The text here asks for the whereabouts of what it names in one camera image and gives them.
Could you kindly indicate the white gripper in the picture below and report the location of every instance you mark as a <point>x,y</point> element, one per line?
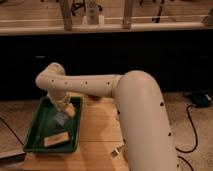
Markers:
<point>62,103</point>

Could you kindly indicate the blue sponge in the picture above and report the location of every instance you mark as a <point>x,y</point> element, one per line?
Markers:
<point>61,118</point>

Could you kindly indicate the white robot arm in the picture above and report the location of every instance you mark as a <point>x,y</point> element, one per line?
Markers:
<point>142,114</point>

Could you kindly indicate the green plastic tray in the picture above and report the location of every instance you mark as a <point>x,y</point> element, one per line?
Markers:
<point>44,125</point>

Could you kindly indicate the tan block in tray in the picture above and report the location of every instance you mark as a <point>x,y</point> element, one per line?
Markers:
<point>56,139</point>

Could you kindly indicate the dark red bowl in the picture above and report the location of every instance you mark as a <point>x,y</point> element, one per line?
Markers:
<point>96,98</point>

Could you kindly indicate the wooden table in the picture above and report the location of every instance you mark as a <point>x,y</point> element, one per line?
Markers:
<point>99,135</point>

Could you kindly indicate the metal fork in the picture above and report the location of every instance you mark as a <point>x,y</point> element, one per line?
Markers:
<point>117,151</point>

